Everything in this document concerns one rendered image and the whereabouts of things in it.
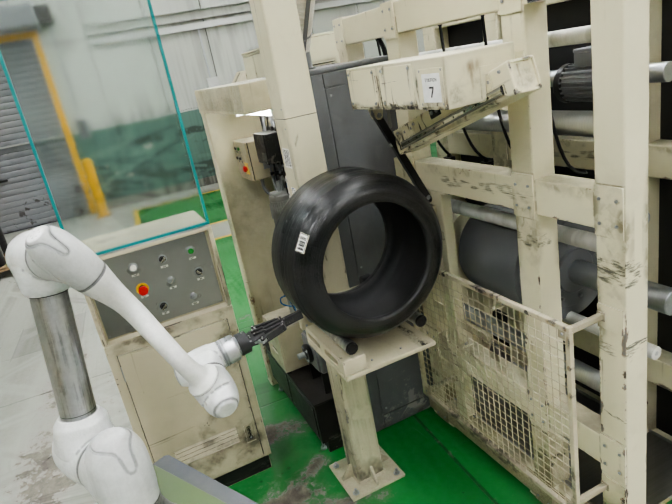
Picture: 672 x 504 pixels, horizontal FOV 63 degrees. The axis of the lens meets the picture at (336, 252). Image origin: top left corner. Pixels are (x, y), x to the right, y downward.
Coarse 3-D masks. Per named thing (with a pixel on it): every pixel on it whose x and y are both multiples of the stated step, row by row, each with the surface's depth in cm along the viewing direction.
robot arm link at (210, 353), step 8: (208, 344) 177; (216, 344) 177; (192, 352) 175; (200, 352) 174; (208, 352) 173; (216, 352) 175; (200, 360) 171; (208, 360) 170; (216, 360) 171; (224, 360) 175; (176, 376) 171; (184, 384) 172
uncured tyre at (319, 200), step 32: (320, 192) 175; (352, 192) 173; (384, 192) 177; (416, 192) 185; (288, 224) 180; (320, 224) 171; (384, 224) 215; (416, 224) 207; (288, 256) 175; (320, 256) 172; (384, 256) 216; (416, 256) 210; (288, 288) 182; (320, 288) 175; (352, 288) 216; (384, 288) 216; (416, 288) 193; (320, 320) 181; (352, 320) 183; (384, 320) 188
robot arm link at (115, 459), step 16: (112, 432) 152; (128, 432) 152; (96, 448) 147; (112, 448) 147; (128, 448) 149; (144, 448) 154; (80, 464) 153; (96, 464) 145; (112, 464) 145; (128, 464) 147; (144, 464) 151; (80, 480) 154; (96, 480) 146; (112, 480) 145; (128, 480) 147; (144, 480) 150; (96, 496) 149; (112, 496) 146; (128, 496) 147; (144, 496) 150
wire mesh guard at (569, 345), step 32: (448, 288) 211; (480, 288) 191; (448, 320) 219; (480, 320) 197; (544, 320) 165; (448, 384) 234; (576, 416) 167; (544, 448) 186; (576, 448) 170; (576, 480) 174
